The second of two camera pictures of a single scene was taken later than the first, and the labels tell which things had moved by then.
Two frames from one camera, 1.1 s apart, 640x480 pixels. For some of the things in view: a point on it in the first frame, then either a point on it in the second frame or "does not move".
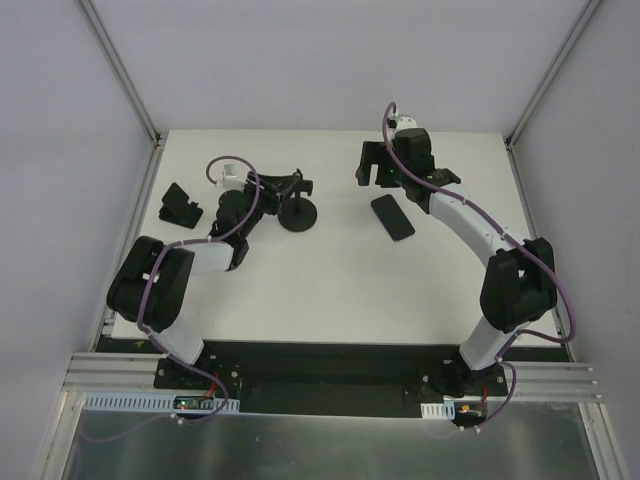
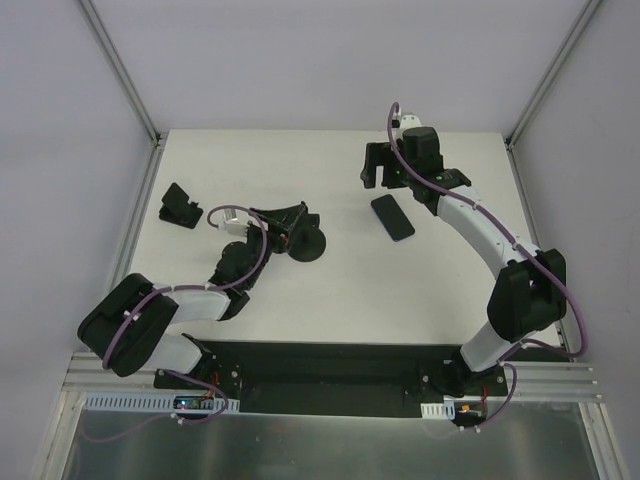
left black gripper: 279,188 -> 272,228
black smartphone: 392,217 does not move
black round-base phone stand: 298,213 -> 307,244
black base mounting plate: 339,378 does not move
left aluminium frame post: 103,40 does not move
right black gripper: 375,163 does not move
